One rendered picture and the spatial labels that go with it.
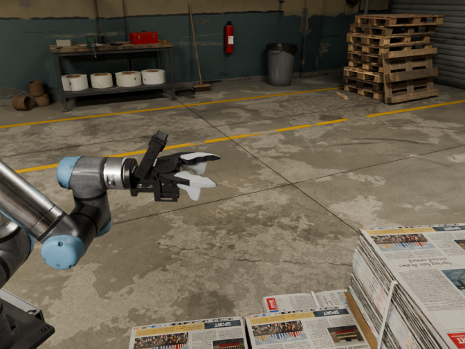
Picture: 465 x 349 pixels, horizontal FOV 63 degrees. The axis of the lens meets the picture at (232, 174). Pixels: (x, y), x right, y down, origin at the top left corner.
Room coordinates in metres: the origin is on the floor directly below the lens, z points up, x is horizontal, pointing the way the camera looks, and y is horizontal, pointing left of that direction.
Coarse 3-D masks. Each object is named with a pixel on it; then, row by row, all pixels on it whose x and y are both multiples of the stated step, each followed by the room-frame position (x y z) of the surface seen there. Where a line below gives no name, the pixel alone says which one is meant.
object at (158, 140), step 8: (152, 136) 0.75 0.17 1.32; (160, 136) 0.75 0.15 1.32; (152, 144) 0.74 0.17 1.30; (160, 144) 0.74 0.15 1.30; (152, 152) 0.74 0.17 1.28; (144, 160) 0.75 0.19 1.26; (152, 160) 0.74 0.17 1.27; (144, 168) 0.75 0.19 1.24; (136, 176) 0.75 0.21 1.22; (144, 176) 0.75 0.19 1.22
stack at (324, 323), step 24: (288, 312) 0.75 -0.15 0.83; (312, 312) 0.75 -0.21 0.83; (336, 312) 0.75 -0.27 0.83; (144, 336) 0.67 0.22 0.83; (168, 336) 0.67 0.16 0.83; (192, 336) 0.67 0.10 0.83; (216, 336) 0.67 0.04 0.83; (240, 336) 0.67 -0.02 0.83; (264, 336) 0.67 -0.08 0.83; (288, 336) 0.67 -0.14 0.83; (312, 336) 0.67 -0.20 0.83; (336, 336) 0.67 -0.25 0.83; (360, 336) 0.67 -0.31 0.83
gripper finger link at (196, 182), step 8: (176, 176) 0.73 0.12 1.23; (184, 176) 0.73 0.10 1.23; (192, 176) 0.73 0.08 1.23; (200, 176) 0.73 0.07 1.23; (192, 184) 0.71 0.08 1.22; (200, 184) 0.71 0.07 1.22; (208, 184) 0.71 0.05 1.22; (216, 184) 0.71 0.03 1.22; (192, 192) 0.73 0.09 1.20; (200, 192) 0.72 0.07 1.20
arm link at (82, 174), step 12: (72, 156) 0.80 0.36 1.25; (84, 156) 0.79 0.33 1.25; (96, 156) 0.80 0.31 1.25; (60, 168) 0.76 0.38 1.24; (72, 168) 0.76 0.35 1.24; (84, 168) 0.76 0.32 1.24; (96, 168) 0.76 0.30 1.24; (60, 180) 0.75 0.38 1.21; (72, 180) 0.75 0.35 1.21; (84, 180) 0.75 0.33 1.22; (96, 180) 0.75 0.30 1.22; (72, 192) 0.77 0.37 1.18; (84, 192) 0.75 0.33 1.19; (96, 192) 0.76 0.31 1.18
